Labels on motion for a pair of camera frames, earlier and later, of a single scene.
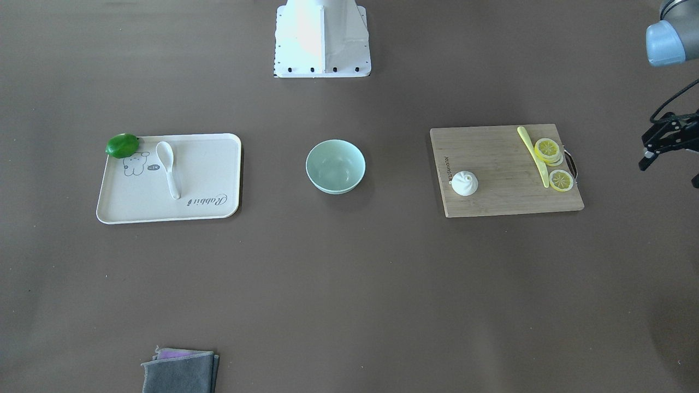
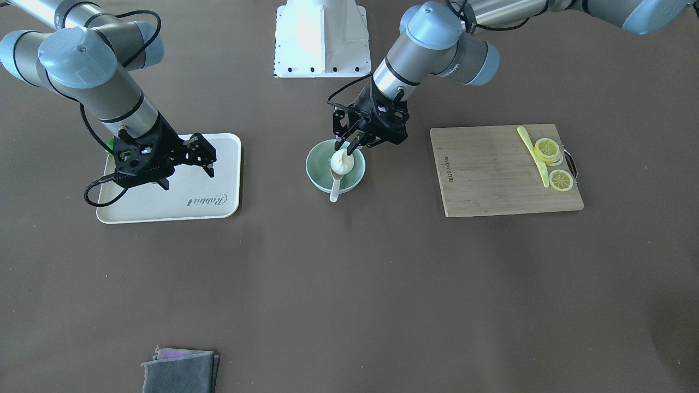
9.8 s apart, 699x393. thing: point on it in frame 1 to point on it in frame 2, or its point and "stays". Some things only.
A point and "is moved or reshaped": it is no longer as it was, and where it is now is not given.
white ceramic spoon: x=165 y=154 is moved or reshaped
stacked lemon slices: x=548 y=150 stays
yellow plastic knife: x=534 y=156 stays
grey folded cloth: x=177 y=370 stays
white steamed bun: x=464 y=183 to x=341 y=162
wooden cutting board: x=509 y=180 stays
